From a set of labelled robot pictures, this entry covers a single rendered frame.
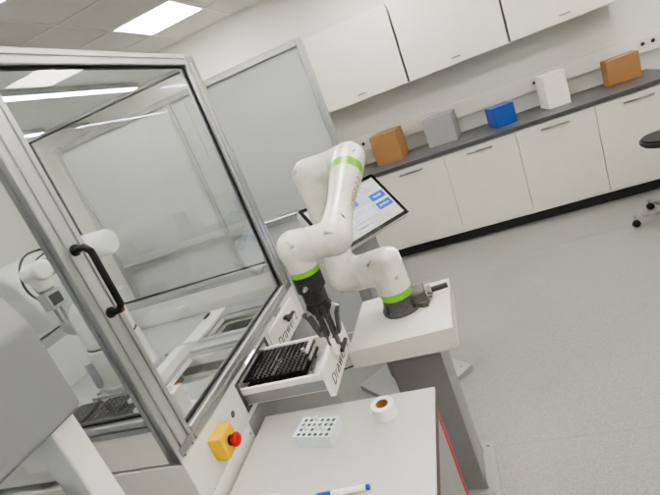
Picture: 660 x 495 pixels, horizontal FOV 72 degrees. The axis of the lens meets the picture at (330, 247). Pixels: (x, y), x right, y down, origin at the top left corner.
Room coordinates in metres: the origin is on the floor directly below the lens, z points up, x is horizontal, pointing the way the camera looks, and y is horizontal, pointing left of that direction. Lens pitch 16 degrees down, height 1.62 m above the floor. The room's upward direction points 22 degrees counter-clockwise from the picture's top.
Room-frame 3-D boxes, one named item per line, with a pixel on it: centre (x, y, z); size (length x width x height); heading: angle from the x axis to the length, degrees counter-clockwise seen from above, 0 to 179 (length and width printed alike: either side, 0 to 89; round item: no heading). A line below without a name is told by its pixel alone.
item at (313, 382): (1.41, 0.31, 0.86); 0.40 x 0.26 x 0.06; 71
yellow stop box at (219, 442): (1.12, 0.48, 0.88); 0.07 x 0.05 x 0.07; 161
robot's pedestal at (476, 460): (1.56, -0.17, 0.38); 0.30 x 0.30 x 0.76; 71
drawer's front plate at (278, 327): (1.74, 0.29, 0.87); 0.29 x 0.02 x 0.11; 161
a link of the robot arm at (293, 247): (1.31, 0.09, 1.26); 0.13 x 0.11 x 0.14; 67
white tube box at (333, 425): (1.14, 0.23, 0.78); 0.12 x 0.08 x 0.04; 61
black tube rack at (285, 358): (1.41, 0.30, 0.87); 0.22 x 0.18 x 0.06; 71
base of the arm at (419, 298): (1.55, -0.22, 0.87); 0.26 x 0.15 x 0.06; 77
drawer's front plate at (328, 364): (1.35, 0.11, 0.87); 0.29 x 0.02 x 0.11; 161
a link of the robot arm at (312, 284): (1.30, 0.10, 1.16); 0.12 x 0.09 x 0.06; 161
